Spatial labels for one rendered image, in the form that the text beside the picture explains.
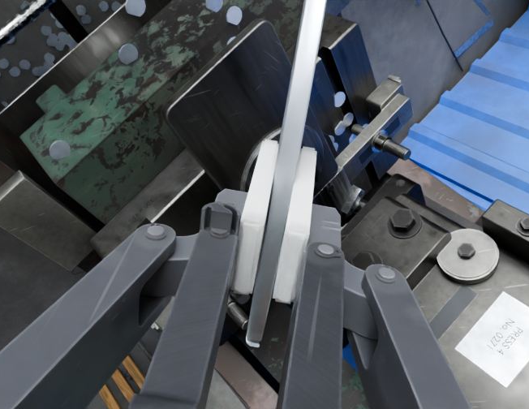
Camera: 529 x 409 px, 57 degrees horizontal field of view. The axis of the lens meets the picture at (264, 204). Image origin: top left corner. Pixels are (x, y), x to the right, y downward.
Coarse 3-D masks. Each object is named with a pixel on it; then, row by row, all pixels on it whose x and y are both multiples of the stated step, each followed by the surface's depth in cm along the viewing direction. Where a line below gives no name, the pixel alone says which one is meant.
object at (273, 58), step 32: (256, 32) 47; (224, 64) 46; (256, 64) 49; (288, 64) 51; (192, 96) 46; (224, 96) 48; (256, 96) 50; (192, 128) 47; (224, 128) 50; (256, 128) 53; (224, 160) 52; (256, 160) 54; (320, 160) 61
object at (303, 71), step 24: (312, 0) 17; (312, 24) 17; (312, 48) 17; (312, 72) 17; (288, 96) 18; (288, 120) 18; (288, 144) 18; (288, 168) 18; (288, 192) 18; (264, 240) 19; (264, 264) 20; (264, 288) 21; (264, 312) 22
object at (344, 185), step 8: (336, 176) 65; (344, 176) 67; (328, 184) 65; (336, 184) 66; (344, 184) 67; (320, 192) 65; (328, 192) 66; (336, 192) 67; (344, 192) 68; (312, 200) 65; (320, 200) 66; (328, 200) 67; (336, 200) 68; (344, 200) 69; (336, 208) 69; (344, 216) 71
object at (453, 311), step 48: (384, 240) 50; (432, 240) 48; (480, 240) 48; (432, 288) 48; (480, 288) 46; (528, 288) 45; (480, 336) 44; (528, 336) 42; (480, 384) 42; (528, 384) 41
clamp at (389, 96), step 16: (384, 80) 74; (400, 80) 73; (368, 96) 74; (384, 96) 72; (400, 96) 72; (384, 112) 72; (400, 112) 72; (352, 128) 75; (368, 128) 71; (384, 128) 71; (400, 128) 74; (352, 144) 71; (368, 144) 71; (384, 144) 70; (400, 144) 70; (336, 160) 71; (352, 160) 70; (368, 160) 73; (352, 176) 72
